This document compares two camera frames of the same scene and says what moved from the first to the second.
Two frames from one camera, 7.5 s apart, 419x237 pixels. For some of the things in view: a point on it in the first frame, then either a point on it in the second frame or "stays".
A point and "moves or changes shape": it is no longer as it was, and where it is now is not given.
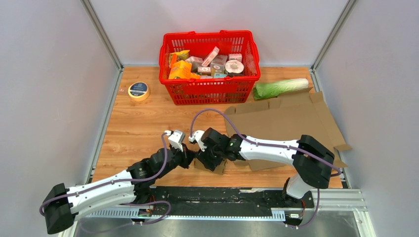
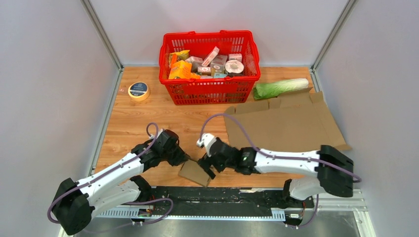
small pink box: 235,56 stays
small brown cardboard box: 220,169 moves or changes shape
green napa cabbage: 272,89 stays
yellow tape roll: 139,91 stays
